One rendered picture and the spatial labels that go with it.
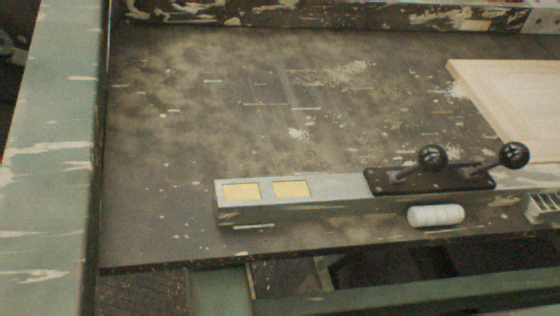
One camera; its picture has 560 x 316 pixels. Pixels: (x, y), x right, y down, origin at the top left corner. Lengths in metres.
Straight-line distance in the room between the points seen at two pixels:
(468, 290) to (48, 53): 0.71
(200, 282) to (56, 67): 0.37
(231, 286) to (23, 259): 0.26
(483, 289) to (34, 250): 0.60
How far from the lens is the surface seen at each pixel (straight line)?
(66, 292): 0.52
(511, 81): 1.16
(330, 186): 0.71
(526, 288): 0.86
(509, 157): 0.71
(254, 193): 0.68
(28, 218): 0.59
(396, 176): 0.73
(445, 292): 0.78
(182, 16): 1.08
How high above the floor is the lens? 2.03
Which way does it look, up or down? 38 degrees down
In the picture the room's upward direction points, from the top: 58 degrees counter-clockwise
